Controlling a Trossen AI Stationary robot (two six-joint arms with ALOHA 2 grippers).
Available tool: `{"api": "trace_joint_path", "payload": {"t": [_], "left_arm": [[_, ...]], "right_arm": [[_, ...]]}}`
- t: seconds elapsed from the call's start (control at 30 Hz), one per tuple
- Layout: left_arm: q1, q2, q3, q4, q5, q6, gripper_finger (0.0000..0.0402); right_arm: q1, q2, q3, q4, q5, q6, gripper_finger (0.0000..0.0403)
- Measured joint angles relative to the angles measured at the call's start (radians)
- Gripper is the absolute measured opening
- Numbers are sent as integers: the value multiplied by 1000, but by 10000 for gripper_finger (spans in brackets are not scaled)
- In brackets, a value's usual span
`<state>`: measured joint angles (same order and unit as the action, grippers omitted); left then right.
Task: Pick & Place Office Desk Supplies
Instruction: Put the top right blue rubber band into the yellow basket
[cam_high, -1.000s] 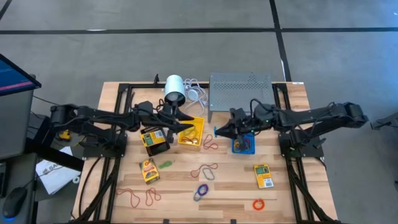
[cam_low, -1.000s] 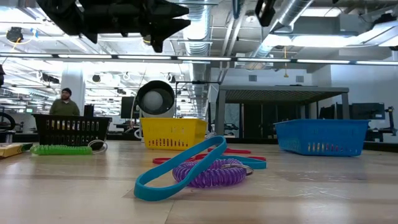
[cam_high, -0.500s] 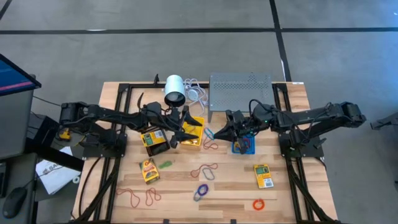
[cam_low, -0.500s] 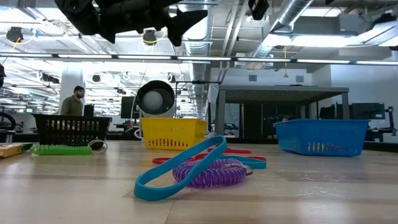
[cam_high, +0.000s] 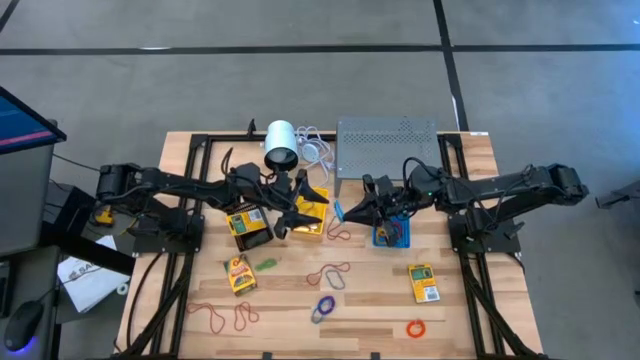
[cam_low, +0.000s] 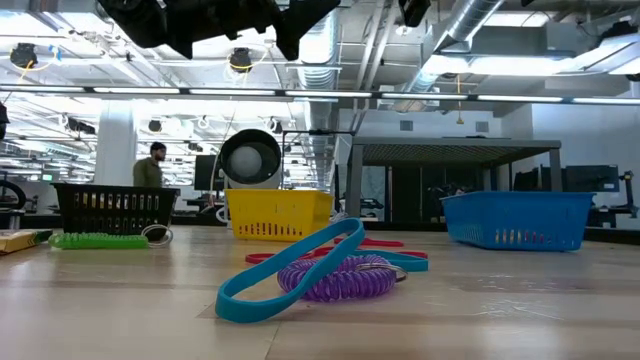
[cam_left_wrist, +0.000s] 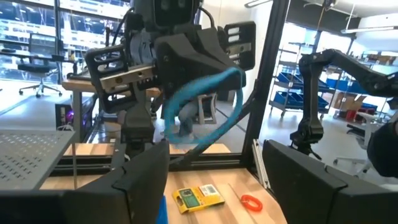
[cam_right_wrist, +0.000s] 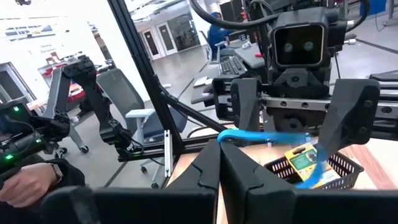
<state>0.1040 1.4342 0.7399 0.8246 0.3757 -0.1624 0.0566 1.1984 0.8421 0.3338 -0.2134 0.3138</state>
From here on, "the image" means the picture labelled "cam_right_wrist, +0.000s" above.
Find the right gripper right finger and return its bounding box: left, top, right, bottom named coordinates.
left=220, top=141, right=298, bottom=224

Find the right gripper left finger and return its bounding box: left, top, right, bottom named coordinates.
left=166, top=139, right=222, bottom=224

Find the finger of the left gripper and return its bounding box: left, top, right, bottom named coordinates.
left=230, top=77, right=262, bottom=131
left=317, top=78, right=381, bottom=156

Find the blue rubber band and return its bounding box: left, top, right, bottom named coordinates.
left=216, top=129, right=331, bottom=190

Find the yellow carded crayon pack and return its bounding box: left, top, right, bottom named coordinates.
left=284, top=142, right=342, bottom=189

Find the leader arm with grey link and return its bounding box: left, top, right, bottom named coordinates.
left=0, top=68, right=72, bottom=175

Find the black side desk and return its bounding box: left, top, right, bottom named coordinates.
left=190, top=42, right=270, bottom=105

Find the grey office chair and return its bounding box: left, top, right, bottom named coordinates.
left=96, top=68, right=189, bottom=189

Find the black keyboard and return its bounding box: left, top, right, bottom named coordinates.
left=218, top=55, right=247, bottom=76

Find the black plastic basket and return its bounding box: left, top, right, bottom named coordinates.
left=264, top=151, right=364, bottom=190

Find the person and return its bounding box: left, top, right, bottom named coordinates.
left=207, top=11, right=239, bottom=60
left=0, top=154, right=86, bottom=224

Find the person's wristwatch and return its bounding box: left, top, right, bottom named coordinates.
left=49, top=163, right=65, bottom=185

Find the person's hand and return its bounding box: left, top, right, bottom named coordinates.
left=0, top=163, right=58, bottom=208

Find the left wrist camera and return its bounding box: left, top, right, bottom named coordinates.
left=269, top=6, right=348, bottom=70

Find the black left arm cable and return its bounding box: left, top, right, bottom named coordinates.
left=189, top=0, right=279, bottom=31

